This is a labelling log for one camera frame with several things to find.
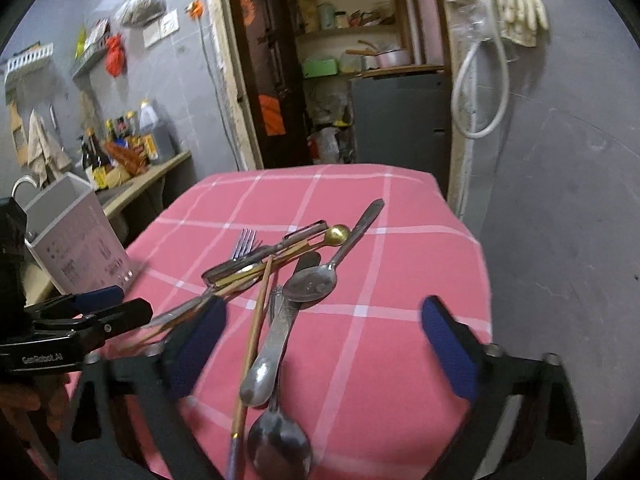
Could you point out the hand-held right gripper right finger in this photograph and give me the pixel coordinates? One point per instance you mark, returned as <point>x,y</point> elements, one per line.
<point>450,355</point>

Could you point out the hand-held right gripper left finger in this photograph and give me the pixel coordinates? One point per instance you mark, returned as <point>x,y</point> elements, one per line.
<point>197,345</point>

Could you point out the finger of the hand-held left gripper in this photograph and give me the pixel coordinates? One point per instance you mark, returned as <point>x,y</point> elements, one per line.
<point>120,315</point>
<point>100,298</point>

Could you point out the steel cutlery piece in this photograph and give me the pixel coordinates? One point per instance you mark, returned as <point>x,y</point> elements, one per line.
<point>175,312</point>

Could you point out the wooden chopstick purple end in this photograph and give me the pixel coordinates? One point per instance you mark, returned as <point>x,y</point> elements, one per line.
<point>255,330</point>

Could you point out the grey perforated utensil holder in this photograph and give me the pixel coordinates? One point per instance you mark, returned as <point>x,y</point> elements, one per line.
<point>75,240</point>

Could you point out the steel peeler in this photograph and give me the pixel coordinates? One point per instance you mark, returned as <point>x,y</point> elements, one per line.
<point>220,271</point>

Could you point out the steel fork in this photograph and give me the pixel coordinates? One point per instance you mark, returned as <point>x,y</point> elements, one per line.
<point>245,245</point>

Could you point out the steel spoon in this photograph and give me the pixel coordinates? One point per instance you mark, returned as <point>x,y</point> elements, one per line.
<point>280,445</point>
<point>310,285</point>

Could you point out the gold spoon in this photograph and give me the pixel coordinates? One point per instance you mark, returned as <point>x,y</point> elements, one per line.
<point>337,234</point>

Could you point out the person's left hand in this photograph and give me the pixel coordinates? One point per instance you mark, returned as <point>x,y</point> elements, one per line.
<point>20,405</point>

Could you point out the steel faucet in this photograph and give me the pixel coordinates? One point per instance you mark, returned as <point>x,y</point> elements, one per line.
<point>22,181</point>

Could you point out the beige hanging towel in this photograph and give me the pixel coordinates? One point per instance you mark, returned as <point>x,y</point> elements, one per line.
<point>45,145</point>

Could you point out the pink plaid tablecloth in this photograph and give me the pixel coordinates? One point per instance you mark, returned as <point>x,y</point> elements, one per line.
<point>390,260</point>

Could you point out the dark sauce bottle black cap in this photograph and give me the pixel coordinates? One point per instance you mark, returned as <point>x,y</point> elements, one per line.
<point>84,160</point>

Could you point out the hanging beige utensil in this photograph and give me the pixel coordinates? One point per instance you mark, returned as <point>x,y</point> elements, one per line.
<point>17,132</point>

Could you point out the dark sauce bottle orange cap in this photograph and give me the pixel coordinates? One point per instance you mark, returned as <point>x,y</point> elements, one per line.
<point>97,162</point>

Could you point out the yellow sponge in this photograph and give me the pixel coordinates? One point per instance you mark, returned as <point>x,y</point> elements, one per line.
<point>117,176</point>

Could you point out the beige kitchen counter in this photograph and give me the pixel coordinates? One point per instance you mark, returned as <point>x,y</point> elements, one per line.
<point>155,170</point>

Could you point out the red-brown food packet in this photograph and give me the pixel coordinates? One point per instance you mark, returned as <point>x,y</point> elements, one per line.
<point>130,157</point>

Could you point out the sauce bottle yellow cap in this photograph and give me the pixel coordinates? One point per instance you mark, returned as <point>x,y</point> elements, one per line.
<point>109,132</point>
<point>132,125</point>

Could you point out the sauce bottle red black cap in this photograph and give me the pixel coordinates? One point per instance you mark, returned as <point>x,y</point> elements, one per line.
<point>121,127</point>

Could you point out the large dark sauce jug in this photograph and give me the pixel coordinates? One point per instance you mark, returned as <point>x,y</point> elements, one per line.
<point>157,135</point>

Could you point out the red hanging bag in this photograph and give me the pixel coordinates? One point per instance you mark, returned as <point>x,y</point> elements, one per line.
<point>115,57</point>

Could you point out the yellow green packet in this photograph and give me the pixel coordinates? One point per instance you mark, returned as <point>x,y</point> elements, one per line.
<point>80,42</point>

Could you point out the white red packet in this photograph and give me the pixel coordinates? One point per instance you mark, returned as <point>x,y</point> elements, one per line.
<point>97,35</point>

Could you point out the grey small refrigerator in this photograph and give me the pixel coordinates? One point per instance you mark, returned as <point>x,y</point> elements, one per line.
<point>400,125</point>

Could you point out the pile of plastic bags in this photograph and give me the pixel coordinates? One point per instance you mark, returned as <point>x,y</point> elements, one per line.
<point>327,125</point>

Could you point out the dark brown door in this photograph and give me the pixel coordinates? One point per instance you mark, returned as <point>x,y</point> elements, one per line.
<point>260,60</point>

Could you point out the wooden board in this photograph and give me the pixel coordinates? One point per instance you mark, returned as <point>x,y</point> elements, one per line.
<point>400,70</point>

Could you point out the aluminium pot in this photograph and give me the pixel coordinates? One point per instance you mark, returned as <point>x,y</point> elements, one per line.
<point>392,58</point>

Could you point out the green box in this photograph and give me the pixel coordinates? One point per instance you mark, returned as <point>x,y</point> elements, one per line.
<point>320,67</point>

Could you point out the clear plastic bag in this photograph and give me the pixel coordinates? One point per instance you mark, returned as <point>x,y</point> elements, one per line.
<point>472,20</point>

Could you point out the wooden pantry shelf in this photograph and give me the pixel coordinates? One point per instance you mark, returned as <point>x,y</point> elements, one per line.
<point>350,30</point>

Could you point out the green canister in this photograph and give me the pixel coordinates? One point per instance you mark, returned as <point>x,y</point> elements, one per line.
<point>326,16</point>

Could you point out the white wall rack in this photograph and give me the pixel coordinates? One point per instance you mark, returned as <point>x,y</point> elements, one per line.
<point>27,57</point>

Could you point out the cream door frame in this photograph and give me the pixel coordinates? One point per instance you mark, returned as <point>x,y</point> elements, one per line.
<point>234,85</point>

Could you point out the white wall switch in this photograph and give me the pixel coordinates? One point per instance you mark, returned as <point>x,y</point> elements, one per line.
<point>162,27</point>

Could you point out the orange wall hook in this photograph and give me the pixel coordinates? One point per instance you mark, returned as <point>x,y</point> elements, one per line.
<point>195,9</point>

